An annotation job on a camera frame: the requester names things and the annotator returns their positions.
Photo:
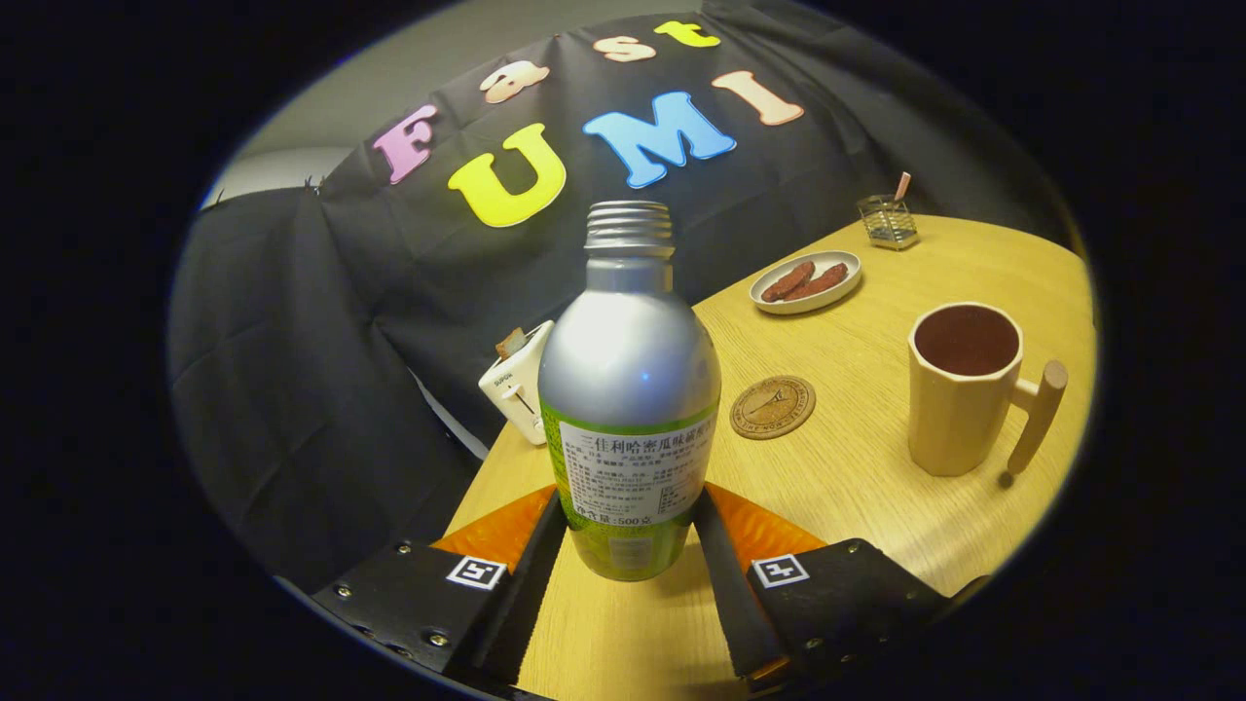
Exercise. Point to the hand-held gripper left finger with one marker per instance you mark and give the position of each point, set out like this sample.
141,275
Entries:
535,594

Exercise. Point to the silver bottle with green label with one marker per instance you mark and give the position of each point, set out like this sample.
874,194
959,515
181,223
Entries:
628,370

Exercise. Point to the white oval plate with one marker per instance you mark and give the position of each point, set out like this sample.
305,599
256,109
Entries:
837,263

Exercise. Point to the red meat slice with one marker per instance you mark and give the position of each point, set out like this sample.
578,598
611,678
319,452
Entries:
825,280
787,281

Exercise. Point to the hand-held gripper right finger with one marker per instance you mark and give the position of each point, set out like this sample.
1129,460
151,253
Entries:
725,594

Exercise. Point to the black backdrop cloth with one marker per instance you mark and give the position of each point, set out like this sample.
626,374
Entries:
321,341

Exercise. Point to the wooden table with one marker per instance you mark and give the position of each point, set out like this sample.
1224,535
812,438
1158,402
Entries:
857,506

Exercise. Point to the white toaster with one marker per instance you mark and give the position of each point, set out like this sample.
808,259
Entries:
516,389

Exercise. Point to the round cork coaster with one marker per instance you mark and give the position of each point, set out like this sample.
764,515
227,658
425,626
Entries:
773,408

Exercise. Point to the toast slice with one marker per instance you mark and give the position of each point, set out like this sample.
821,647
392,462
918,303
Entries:
511,343

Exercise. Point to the pink striped straw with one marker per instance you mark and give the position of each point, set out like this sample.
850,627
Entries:
902,186

